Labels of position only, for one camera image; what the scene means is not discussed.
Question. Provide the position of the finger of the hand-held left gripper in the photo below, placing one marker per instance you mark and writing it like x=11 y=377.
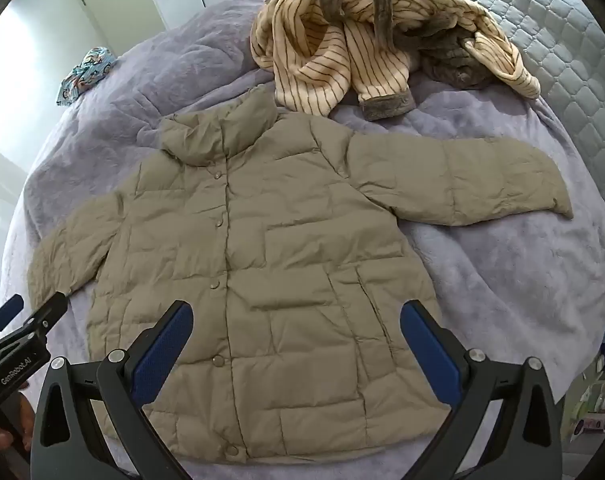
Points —
x=5 y=312
x=47 y=316

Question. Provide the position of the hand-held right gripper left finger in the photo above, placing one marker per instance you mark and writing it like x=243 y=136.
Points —
x=162 y=355

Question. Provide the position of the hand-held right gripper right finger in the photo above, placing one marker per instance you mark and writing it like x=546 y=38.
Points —
x=432 y=355

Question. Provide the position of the khaki puffer jacket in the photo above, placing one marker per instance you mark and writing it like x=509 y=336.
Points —
x=282 y=235

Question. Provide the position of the person's left hand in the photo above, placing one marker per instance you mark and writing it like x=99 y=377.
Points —
x=0 y=442

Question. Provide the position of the purple plush blanket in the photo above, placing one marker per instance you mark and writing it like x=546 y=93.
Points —
x=507 y=285

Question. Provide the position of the colourful play mat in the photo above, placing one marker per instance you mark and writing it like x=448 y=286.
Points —
x=599 y=410

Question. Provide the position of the blue patterned cloth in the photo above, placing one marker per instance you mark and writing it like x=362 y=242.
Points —
x=85 y=75

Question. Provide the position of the striped beige fleece robe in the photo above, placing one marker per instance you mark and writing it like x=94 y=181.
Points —
x=322 y=70

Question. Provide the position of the white door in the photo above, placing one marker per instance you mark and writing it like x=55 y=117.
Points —
x=112 y=5

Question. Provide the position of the grey quilted headboard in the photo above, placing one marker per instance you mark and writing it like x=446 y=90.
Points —
x=572 y=35

